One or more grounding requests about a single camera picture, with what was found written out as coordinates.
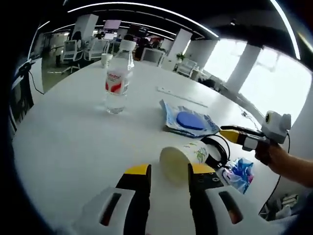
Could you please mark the green potted plant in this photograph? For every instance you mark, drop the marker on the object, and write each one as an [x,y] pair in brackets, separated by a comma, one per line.
[181,56]

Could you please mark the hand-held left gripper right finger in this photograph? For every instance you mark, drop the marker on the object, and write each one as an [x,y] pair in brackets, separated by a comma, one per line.
[205,203]

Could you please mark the white office chair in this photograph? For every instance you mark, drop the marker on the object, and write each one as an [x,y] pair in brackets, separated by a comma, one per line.
[72,50]
[99,47]
[127,46]
[152,55]
[187,66]

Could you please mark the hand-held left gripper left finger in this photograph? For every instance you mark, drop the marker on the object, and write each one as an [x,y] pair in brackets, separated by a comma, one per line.
[137,200]

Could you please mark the ceiling light strip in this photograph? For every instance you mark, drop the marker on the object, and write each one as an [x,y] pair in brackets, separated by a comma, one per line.
[137,5]

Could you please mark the pink lit screen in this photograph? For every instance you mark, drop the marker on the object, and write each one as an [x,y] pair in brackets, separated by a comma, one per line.
[112,24]

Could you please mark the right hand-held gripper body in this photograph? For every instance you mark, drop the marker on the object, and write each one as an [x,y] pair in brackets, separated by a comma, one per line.
[275,129]

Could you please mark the person's right hand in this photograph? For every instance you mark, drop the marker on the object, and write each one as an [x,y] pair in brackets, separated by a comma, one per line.
[277,155]

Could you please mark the green printed paper cup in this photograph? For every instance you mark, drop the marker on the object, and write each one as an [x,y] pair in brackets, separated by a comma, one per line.
[171,161]

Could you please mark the black tripod stand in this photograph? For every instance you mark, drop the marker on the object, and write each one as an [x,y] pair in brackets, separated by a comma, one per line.
[24,78]

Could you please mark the clear water bottle red label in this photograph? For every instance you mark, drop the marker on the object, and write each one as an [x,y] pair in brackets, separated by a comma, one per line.
[117,83]

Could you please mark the plain white paper cup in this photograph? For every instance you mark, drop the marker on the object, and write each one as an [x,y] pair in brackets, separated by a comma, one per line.
[106,60]

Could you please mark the blue tissue pack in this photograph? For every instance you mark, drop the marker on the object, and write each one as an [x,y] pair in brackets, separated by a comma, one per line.
[240,176]

